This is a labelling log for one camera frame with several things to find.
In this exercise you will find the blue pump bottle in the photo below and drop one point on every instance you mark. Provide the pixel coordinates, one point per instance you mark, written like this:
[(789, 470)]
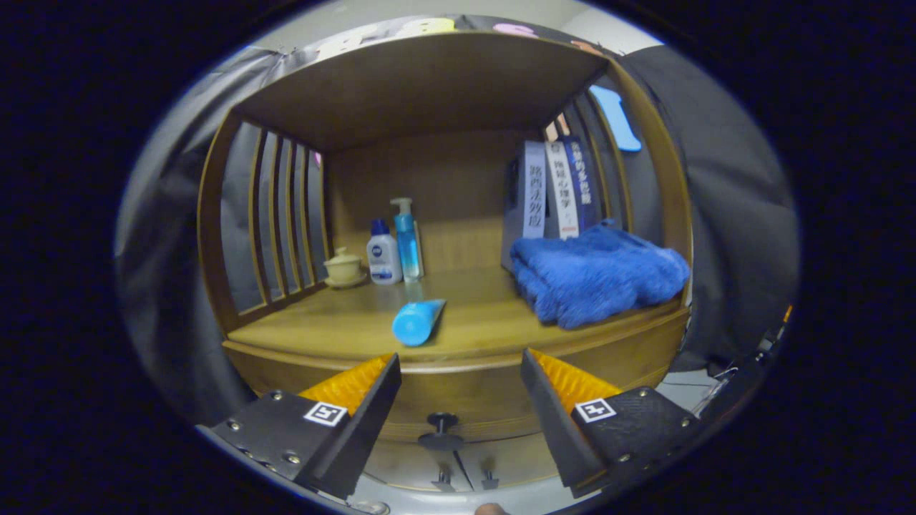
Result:
[(408, 247)]

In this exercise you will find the white bottle with blue cap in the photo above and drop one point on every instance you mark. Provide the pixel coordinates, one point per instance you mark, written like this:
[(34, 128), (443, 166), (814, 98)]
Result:
[(384, 257)]

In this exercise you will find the wooden cabinet door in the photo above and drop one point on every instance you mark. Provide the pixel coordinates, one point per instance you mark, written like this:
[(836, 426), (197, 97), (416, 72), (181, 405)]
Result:
[(515, 458), (408, 468)]

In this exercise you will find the white book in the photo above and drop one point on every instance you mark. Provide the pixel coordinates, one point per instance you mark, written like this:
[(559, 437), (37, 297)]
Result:
[(564, 193)]

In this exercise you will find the blue and white tube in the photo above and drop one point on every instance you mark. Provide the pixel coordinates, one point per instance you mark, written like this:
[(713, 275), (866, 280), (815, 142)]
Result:
[(416, 323)]

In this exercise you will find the cream lidded teacup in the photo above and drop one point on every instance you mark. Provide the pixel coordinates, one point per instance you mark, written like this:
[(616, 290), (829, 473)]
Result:
[(344, 270)]

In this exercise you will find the black orange device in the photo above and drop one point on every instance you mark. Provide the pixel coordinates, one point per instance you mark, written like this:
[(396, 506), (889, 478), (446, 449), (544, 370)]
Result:
[(769, 343)]

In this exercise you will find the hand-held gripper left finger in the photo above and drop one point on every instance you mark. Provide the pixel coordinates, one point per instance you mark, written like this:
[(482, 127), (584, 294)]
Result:
[(358, 429)]

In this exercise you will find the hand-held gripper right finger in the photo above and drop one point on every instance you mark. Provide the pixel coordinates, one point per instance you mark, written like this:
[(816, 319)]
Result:
[(558, 422)]

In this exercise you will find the grey book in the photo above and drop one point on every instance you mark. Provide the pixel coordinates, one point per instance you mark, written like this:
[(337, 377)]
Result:
[(533, 193)]

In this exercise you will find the folded blue towel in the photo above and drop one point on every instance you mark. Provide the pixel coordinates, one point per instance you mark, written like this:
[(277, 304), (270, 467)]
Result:
[(601, 279)]

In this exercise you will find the wooden countertop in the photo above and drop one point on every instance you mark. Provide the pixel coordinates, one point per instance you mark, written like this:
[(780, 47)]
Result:
[(343, 322)]

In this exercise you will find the wooden cabinet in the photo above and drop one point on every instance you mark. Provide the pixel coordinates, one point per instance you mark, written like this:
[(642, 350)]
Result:
[(429, 86)]

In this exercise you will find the dark blue book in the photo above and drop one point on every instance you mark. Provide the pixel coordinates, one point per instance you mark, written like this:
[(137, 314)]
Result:
[(585, 182)]

